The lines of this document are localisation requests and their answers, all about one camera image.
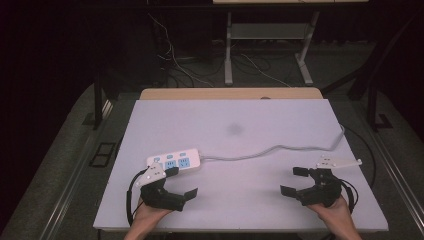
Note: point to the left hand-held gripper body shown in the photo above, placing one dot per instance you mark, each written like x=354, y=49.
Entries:
x=156, y=195

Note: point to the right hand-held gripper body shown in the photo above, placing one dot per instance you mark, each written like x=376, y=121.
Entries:
x=321, y=190

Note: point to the white power strip blue sockets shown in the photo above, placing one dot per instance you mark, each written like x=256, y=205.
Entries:
x=181, y=158

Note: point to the person's left hand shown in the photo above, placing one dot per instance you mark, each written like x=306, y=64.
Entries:
x=148, y=213

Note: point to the person's right hand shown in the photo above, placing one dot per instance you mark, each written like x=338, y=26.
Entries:
x=333, y=213

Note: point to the white table mat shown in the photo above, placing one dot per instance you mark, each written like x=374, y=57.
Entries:
x=240, y=186

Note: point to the wooden table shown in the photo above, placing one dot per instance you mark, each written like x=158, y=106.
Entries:
x=230, y=93

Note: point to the black metal stand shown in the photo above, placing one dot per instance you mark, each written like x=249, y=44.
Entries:
x=374, y=100
x=97, y=100

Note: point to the white metal desk frame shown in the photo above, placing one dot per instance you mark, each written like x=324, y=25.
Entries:
x=266, y=31

